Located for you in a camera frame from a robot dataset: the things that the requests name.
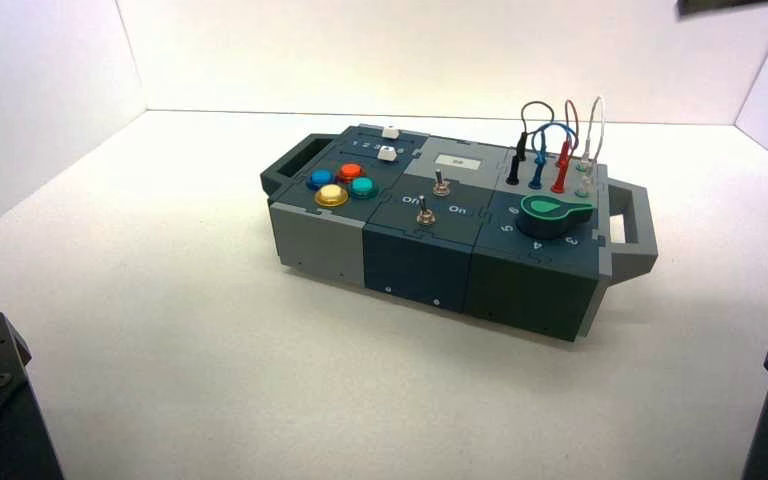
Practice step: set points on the metal toggle switch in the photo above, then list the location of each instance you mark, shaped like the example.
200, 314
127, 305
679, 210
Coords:
426, 216
441, 187

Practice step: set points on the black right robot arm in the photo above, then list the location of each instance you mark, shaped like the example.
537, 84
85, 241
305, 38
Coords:
722, 5

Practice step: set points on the teal round push button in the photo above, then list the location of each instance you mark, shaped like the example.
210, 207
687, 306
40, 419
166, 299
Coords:
363, 187

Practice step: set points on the grey and blue control box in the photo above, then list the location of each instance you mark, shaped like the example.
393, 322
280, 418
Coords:
417, 265

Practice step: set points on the orange round push button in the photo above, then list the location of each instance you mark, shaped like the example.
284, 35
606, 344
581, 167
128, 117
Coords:
350, 173

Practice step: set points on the green rotary knob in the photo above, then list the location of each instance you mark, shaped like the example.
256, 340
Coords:
546, 215

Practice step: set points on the blue round push button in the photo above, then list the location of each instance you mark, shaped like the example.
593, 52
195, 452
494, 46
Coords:
321, 177

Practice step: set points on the white slider knob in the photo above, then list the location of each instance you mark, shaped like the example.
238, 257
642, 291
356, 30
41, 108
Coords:
390, 132
386, 154

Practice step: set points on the white label on box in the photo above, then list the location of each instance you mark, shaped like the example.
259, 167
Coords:
458, 161

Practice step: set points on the yellow round push button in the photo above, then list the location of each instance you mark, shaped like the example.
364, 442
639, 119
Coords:
332, 195

